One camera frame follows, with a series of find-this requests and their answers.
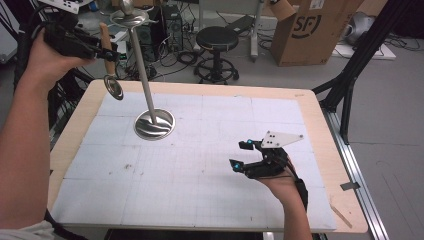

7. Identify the person's left hand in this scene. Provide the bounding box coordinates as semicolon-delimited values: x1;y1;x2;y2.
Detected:
19;29;96;92

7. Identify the coiled black floor cable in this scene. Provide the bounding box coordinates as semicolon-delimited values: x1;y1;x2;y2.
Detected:
175;49;202;67

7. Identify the white grid mat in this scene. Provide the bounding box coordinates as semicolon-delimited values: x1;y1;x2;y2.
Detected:
51;91;338;232

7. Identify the person's right hand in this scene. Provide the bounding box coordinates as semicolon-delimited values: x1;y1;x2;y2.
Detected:
257;174;303;206

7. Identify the person's white shirt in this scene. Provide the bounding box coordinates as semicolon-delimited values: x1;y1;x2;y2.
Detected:
0;219;56;240

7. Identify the black round stool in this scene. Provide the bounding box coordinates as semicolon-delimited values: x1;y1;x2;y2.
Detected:
194;25;240;85

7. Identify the metal stand with round base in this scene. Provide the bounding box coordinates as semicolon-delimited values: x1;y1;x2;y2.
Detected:
109;0;177;141

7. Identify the black metal frame stand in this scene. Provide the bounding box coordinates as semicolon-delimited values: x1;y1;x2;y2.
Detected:
312;0;414;145

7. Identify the thin wooden strip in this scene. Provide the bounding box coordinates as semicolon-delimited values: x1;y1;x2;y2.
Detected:
329;203;354;229

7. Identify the black computer tower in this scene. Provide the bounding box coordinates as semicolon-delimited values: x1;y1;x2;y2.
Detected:
162;3;184;53

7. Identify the white stand pole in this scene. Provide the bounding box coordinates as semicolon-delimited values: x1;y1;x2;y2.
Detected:
249;0;266;63

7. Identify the aluminium rail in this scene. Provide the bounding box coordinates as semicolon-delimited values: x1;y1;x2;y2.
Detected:
321;108;391;240

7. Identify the grey tape piece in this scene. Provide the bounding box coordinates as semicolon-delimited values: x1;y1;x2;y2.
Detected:
339;181;362;192

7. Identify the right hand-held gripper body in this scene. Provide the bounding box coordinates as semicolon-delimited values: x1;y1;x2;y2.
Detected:
244;130;305;180

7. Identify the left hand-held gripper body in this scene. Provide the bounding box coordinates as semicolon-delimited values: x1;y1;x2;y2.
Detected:
37;0;102;61

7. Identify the large printed cardboard box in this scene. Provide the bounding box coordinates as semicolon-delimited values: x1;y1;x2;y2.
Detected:
269;0;366;68

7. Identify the white rounded appliance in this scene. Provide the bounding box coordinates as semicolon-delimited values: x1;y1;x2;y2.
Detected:
343;11;378;46

